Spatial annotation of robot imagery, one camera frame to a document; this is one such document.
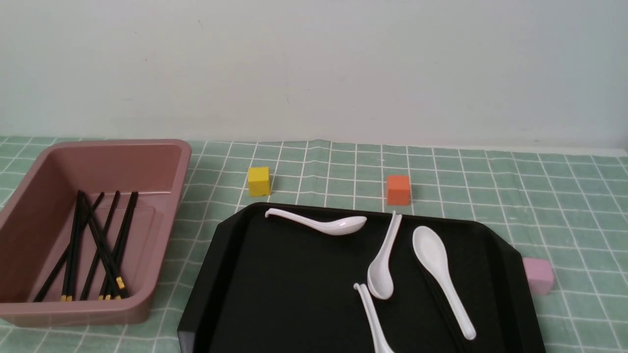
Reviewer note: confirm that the white spoon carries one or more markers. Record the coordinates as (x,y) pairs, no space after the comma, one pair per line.
(343,226)
(379,280)
(380,343)
(431,253)

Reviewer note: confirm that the yellow cube block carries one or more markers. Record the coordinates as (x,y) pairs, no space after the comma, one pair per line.
(259,181)

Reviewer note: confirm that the white spoon top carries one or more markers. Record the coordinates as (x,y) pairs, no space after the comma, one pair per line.
(343,226)

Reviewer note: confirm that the orange cube block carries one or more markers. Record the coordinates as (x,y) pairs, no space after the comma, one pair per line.
(398,190)

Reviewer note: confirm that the black plastic tray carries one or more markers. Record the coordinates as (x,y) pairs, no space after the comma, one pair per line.
(270,285)

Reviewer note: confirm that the white spoon bottom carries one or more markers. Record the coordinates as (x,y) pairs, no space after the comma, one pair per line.
(380,343)

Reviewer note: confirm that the black chopstick gold tip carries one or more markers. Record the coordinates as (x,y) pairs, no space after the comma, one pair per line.
(81,221)
(90,277)
(72,245)
(102,249)
(120,240)

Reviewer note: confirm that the pink cube block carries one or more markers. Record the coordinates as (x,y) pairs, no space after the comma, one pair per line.
(539,274)

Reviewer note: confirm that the green checkered tablecloth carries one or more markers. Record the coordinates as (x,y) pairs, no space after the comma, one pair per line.
(570,209)

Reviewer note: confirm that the pink plastic bin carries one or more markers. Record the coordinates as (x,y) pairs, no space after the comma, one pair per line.
(37,220)

